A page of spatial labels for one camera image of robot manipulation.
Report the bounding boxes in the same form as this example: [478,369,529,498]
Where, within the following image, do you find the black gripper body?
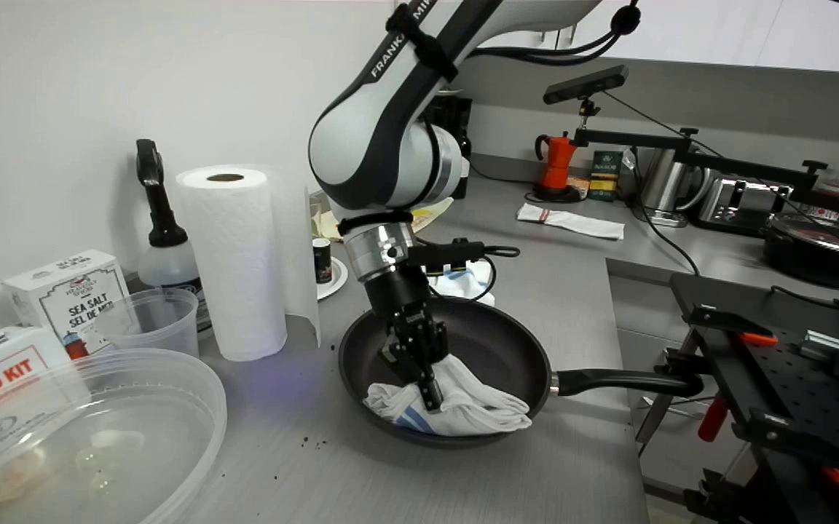
[364,264,448,359]

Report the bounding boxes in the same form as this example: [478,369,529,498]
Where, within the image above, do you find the white towel with blue stripes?
[363,349,537,440]
[428,258,499,305]

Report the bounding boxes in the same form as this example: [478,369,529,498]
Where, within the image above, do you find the dark nonstick frying pan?
[335,292,706,450]

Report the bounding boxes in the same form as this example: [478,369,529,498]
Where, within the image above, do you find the white paper towel roll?
[175,162,328,365]

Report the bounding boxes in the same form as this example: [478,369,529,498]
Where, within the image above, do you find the round white plate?
[312,252,354,305]

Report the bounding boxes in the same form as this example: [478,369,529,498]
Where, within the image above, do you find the folded white paper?
[517,202,629,244]

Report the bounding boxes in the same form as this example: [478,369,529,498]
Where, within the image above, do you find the orange red kettle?
[530,129,580,203]

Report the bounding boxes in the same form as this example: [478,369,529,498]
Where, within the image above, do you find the small clear plastic container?
[108,286,205,362]

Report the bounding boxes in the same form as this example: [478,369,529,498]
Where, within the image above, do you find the green box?
[585,146,629,203]

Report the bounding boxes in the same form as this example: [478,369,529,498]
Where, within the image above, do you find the large clear plastic bowl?
[0,347,230,524]

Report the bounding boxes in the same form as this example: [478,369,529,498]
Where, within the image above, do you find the spray bottle with black trigger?
[134,137,202,292]

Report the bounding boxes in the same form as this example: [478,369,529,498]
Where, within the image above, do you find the stainless steel kettle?
[638,148,706,222]

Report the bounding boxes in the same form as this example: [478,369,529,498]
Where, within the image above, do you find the white sea salt box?
[3,247,141,362]

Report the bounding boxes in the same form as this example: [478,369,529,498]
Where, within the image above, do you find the stainless steel toaster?
[696,171,800,236]

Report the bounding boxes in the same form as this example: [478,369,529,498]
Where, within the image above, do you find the black breadboard table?
[668,274,839,524]

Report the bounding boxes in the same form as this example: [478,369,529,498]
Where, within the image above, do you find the white first aid kit box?
[0,324,93,459]

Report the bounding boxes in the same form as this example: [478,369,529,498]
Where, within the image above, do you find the black round skillet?
[762,203,839,292]

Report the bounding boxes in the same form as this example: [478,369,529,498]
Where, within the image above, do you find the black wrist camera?
[405,236,492,271]

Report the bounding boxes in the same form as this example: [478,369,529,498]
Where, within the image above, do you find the red clamp handle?
[696,391,735,446]

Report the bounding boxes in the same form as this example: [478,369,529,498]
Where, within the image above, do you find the black camera on boom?
[543,63,629,108]

